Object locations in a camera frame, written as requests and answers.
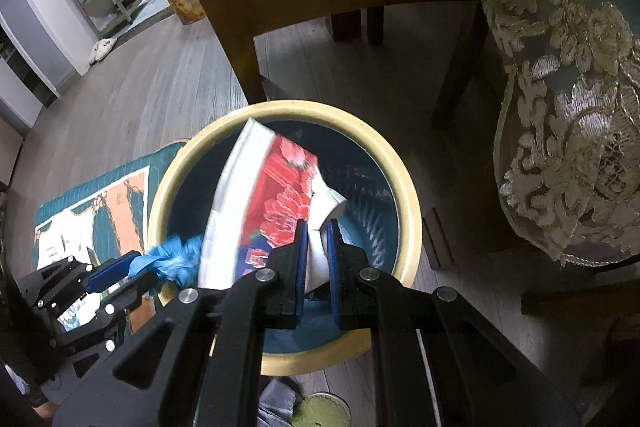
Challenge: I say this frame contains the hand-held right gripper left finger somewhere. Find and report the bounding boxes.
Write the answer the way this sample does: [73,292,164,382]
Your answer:
[55,219,308,427]

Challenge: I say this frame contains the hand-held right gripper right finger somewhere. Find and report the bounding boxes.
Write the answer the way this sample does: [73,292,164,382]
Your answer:
[322,218,583,427]

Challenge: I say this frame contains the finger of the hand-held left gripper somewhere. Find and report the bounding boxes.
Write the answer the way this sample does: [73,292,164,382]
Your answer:
[19,251,143,310]
[52,271,162,350]

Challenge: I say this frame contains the red floral paper carton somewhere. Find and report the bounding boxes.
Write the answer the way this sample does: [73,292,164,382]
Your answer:
[197,117,348,295]

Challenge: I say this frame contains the yellow rimmed trash bin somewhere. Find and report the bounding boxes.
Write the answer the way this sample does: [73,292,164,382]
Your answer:
[146,99,424,378]

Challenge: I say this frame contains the teal and orange printed mat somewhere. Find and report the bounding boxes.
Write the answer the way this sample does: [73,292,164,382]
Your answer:
[34,141,193,338]

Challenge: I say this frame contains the green round pad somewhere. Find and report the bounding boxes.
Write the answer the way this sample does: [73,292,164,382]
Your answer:
[287,392,353,427]

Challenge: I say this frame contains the grey cloth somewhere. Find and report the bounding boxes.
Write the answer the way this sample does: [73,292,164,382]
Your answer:
[257,377,301,427]

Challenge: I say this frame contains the white slippers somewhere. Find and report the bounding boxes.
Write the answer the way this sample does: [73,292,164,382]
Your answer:
[89,38,118,65]

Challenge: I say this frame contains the lace embroidered tablecloth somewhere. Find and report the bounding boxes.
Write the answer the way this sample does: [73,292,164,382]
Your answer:
[330,0,640,265]

